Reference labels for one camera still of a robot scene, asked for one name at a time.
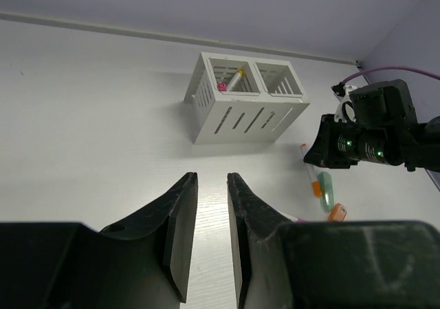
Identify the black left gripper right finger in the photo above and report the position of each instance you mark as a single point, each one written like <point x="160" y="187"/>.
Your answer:
<point x="262" y="250"/>

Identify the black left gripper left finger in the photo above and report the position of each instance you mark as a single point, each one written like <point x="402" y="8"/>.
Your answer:
<point x="153" y="247"/>

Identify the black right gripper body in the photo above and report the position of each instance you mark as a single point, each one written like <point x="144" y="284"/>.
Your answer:
<point x="382" y="132"/>

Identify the white marker orange cap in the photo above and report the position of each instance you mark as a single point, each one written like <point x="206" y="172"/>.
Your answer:
<point x="312" y="174"/>

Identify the white marker yellow cap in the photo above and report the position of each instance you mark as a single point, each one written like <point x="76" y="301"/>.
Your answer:
<point x="234" y="80"/>

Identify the white marker pink caps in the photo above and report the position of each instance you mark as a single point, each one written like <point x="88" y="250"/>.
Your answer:
<point x="222" y="87"/>

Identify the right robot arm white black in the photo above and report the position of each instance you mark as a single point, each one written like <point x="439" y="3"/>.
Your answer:
<point x="426" y="154"/>

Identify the white marker purple cap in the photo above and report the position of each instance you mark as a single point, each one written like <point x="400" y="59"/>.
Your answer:
<point x="292" y="218"/>

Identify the green correction tape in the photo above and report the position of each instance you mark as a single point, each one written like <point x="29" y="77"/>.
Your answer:
<point x="326" y="186"/>

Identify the white two-compartment slotted organizer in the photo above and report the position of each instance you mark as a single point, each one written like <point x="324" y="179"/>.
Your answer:
<point x="267" y="100"/>

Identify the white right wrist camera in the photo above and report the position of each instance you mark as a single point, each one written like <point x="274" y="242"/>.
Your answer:
<point x="344" y="112"/>

